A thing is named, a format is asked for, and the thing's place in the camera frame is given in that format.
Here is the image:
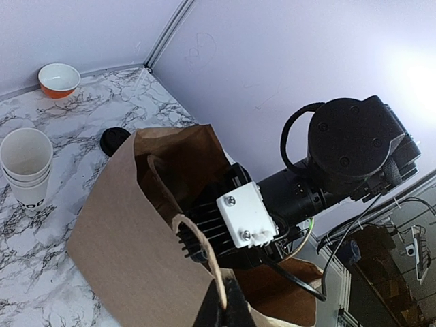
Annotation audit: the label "black coffee cup lid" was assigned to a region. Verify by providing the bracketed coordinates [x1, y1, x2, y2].
[99, 127, 131, 157]

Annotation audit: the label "stacked white paper cups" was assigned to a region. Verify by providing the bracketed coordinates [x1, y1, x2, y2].
[1, 127, 53, 210]

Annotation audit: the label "brown paper bag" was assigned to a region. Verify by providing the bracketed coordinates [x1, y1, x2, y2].
[67, 125, 316, 326]

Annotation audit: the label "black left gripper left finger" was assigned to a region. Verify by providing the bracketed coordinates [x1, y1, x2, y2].
[193, 281, 225, 327]

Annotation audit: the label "front aluminium rail frame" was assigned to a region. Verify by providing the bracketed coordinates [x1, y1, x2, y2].
[315, 256, 362, 327]

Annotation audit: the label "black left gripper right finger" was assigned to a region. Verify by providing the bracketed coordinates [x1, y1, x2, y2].
[223, 278, 254, 327]

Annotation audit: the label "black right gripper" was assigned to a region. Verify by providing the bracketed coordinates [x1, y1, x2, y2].
[183, 163, 317, 269]

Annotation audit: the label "right corner aluminium post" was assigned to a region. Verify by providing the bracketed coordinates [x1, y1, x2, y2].
[143, 0, 197, 73]

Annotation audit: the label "orange white bowl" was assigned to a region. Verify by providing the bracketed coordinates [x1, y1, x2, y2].
[37, 63, 81, 99]

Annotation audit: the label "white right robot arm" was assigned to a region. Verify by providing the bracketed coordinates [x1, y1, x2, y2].
[184, 96, 421, 269]

